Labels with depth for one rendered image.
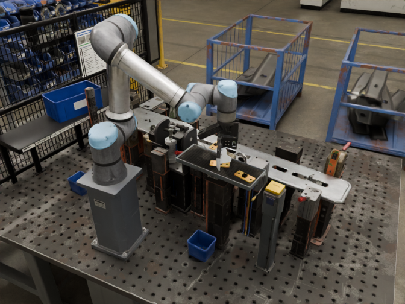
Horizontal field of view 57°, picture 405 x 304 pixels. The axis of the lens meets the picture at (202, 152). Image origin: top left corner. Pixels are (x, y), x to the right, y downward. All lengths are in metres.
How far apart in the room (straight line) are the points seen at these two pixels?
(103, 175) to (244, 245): 0.76
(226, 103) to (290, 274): 0.84
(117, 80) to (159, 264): 0.85
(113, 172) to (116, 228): 0.28
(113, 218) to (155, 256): 0.29
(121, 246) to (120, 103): 0.67
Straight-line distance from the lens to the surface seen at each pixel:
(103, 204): 1.69
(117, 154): 1.60
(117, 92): 1.58
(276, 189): 1.50
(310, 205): 1.67
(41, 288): 2.40
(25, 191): 2.42
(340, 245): 2.01
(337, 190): 1.83
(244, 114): 4.09
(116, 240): 1.82
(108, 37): 1.38
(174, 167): 1.93
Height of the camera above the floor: 2.09
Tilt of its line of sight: 33 degrees down
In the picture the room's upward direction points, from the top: straight up
